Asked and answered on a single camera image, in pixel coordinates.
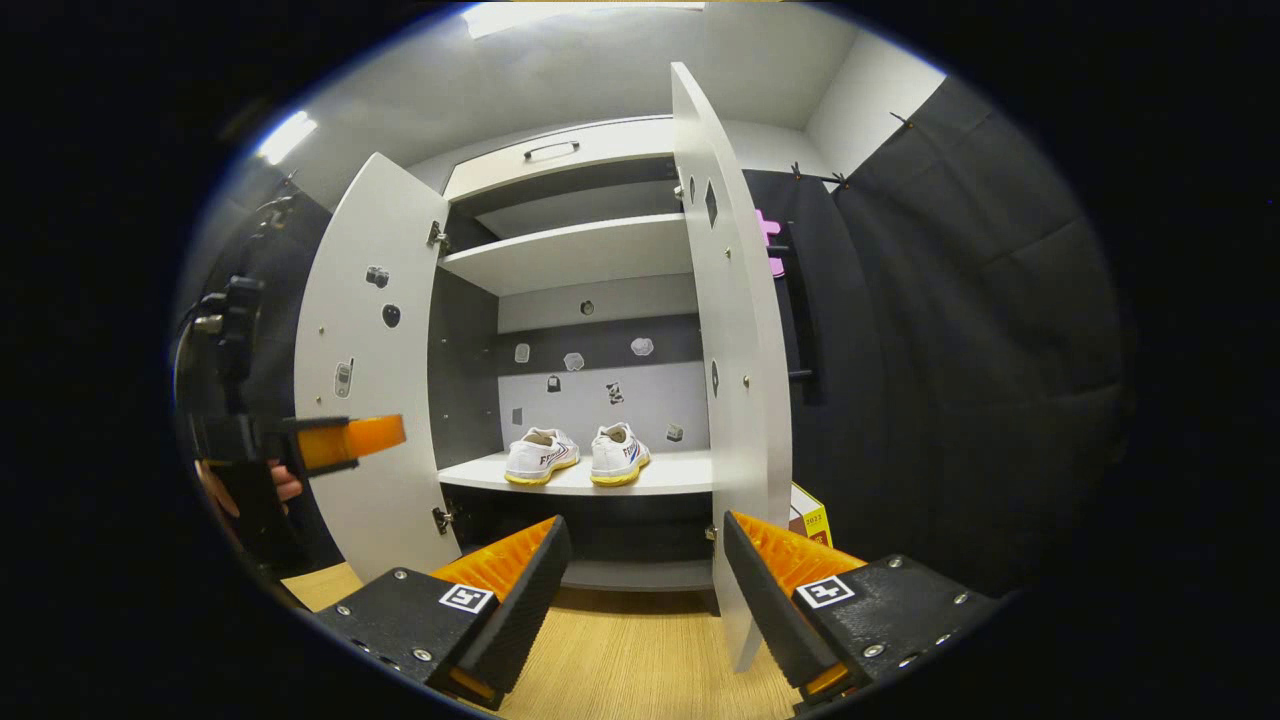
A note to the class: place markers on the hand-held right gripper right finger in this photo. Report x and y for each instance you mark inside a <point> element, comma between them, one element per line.
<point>765,610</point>

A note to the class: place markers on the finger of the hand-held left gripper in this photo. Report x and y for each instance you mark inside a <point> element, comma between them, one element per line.
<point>360,440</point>

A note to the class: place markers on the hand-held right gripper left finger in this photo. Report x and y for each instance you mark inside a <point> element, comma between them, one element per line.
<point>520,610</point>

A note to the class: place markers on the white shoe cabinet door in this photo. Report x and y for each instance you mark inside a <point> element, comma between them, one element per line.
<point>390,520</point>
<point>740,450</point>

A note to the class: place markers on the white sneaker shoe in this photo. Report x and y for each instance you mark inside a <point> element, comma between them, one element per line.
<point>620,460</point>
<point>535,462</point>

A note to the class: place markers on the white shoe cabinet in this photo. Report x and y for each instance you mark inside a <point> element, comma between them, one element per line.
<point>655,400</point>

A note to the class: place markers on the white cabinet shelf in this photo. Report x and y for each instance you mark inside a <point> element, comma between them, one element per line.
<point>570,250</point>
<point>670,472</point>

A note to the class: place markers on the white cabinet drawer front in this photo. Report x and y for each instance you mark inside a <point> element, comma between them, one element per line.
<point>620,150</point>

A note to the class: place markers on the yellow book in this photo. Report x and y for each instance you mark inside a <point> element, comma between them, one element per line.
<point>814,522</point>

